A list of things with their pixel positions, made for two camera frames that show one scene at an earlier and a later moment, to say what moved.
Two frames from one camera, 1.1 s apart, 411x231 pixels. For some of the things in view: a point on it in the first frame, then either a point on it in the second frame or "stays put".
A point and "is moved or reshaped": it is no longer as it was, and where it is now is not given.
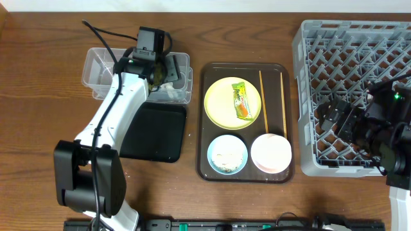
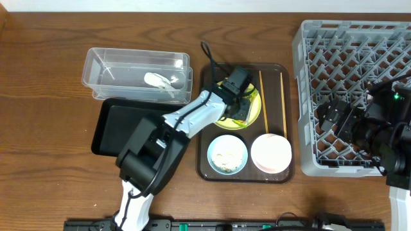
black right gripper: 350,120 stays put
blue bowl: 227,154 stays put
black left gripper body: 173,68 → 241,109
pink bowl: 271,153 stays put
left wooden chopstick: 264,102 stays put
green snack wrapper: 242,106 is moved or reshaped
